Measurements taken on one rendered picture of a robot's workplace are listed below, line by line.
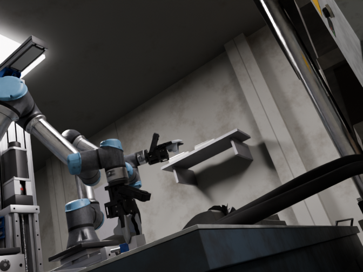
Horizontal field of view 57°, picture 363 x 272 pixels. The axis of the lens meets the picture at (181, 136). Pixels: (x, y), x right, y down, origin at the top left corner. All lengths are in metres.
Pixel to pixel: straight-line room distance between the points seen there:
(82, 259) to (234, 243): 1.27
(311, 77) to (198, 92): 3.86
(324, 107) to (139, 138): 4.44
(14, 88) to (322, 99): 1.04
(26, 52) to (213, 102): 3.26
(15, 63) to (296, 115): 3.20
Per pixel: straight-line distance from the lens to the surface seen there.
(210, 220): 0.98
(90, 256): 1.57
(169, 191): 4.82
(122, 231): 1.14
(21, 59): 1.89
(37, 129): 1.43
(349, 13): 0.76
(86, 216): 1.66
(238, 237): 0.37
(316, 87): 1.08
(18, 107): 1.36
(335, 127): 1.04
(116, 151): 1.19
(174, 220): 4.75
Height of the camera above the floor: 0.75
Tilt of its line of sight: 24 degrees up
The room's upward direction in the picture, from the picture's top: 17 degrees counter-clockwise
